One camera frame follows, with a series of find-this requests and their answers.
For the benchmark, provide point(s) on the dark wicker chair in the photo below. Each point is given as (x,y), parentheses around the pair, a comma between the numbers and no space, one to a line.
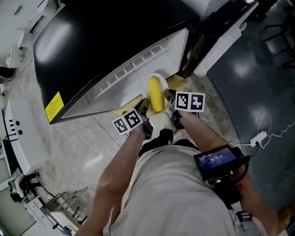
(281,30)

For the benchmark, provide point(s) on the white box appliance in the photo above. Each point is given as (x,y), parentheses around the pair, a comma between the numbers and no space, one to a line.
(14,56)

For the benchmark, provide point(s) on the white machine with black stripes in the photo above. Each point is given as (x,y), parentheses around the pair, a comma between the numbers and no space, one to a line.
(25,138)

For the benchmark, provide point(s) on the yellow corn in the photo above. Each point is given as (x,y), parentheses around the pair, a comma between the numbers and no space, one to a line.
(156,96)

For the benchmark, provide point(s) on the white shoe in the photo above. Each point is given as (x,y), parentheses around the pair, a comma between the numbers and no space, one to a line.
(166,123)
(178,136)

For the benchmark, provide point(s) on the black shorts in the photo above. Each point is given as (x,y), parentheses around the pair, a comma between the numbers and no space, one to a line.
(166,136)

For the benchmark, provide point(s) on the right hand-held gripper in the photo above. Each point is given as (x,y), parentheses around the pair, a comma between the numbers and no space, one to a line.
(189,101)

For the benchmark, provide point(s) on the person's right forearm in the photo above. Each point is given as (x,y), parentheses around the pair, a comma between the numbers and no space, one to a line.
(207,133)

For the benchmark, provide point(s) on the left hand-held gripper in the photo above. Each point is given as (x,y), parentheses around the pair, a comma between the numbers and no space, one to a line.
(128,121)

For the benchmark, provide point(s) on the white power strip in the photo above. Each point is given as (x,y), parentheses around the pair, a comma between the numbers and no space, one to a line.
(258,138)

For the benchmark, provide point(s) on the beige shirt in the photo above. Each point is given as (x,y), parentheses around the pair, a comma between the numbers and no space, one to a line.
(172,196)

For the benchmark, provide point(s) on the black mechanical device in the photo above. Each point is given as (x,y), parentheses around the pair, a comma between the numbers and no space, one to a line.
(25,184)

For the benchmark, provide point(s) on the black screen device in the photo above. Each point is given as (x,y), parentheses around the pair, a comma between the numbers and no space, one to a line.
(216,159)

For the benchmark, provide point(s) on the person's left forearm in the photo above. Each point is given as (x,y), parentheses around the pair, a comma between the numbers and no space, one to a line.
(115,175)

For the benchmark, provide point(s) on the white plate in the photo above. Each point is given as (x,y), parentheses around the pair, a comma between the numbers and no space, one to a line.
(161,80)

